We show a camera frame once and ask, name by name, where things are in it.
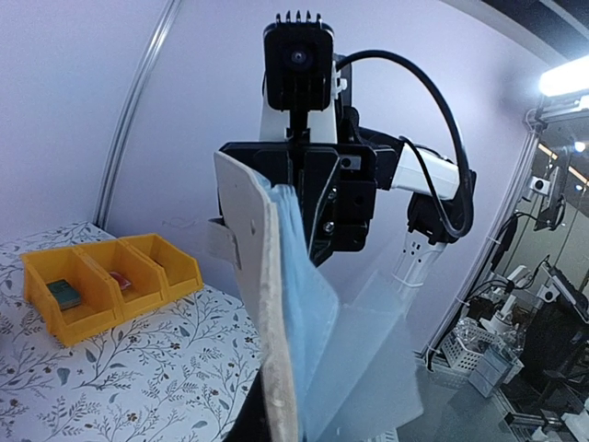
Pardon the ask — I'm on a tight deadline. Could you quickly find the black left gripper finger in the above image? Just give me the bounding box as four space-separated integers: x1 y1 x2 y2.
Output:
223 371 271 442

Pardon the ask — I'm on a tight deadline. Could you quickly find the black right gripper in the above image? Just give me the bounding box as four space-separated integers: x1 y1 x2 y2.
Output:
220 142 398 265

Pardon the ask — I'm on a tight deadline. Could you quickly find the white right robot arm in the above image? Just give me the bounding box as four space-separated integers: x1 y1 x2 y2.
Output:
216 47 476 265

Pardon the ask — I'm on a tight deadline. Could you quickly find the floral patterned table mat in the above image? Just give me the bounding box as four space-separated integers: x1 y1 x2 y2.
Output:
1 222 259 441

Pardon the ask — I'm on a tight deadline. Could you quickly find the yellow bin right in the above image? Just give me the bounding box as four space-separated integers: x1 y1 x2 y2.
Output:
121 233 203 302

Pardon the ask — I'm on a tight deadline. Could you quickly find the pink red item in bin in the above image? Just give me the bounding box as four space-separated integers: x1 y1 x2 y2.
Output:
109 272 132 291

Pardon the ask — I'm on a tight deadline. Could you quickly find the white mesh storage basket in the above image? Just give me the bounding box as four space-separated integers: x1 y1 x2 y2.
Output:
441 327 496 375

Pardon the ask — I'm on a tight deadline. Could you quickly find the yellow bin left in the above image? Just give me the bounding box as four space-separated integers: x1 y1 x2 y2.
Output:
21 247 123 346

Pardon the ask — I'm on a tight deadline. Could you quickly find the green item in bin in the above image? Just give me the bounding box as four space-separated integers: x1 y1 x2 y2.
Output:
47 279 82 310

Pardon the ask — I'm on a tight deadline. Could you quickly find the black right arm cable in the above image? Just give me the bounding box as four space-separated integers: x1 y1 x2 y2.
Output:
333 49 478 240

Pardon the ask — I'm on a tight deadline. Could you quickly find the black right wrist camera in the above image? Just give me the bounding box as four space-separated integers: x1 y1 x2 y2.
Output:
263 11 334 111

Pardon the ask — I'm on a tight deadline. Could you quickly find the aluminium frame post right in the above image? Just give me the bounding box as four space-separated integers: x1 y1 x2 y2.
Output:
93 0 185 229

